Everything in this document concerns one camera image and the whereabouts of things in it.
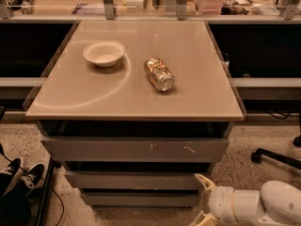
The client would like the left black sneaker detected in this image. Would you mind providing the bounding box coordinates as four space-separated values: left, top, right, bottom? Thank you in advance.
0 157 24 197

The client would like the grey bottom drawer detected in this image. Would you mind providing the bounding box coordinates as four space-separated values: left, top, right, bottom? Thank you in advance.
81 193 200 207

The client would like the grey top drawer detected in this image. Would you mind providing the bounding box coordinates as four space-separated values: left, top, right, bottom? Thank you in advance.
41 137 229 163

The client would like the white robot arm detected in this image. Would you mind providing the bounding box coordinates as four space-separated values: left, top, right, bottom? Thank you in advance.
189 174 301 226

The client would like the black office chair base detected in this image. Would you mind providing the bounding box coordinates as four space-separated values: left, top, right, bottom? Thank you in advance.
251 111 301 170

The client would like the black metal stand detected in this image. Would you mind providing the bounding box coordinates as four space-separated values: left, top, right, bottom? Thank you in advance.
34 159 55 226

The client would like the crushed silver soda can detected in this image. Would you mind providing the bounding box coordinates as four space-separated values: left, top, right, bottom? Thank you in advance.
144 56 174 91

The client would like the white paper bowl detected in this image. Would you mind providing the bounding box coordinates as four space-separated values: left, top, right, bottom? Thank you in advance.
83 40 125 68

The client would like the grey drawer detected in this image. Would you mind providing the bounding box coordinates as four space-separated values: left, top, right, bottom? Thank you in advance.
65 170 202 190
41 137 229 163
81 193 200 207

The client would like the right black sneaker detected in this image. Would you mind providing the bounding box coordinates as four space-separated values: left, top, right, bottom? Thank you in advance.
16 163 45 197

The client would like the black sneaker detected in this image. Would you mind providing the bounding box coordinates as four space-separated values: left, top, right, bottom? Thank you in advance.
0 157 24 197
16 163 45 197

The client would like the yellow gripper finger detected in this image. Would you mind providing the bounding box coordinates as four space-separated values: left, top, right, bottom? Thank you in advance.
189 210 218 226
195 173 216 192

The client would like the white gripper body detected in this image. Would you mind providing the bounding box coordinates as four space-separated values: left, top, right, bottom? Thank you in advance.
209 186 235 224

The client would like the grey drawer cabinet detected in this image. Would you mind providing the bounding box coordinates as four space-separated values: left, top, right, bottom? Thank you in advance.
25 21 246 195

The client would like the black floor cable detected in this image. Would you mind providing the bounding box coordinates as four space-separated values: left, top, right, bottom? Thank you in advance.
0 153 66 226

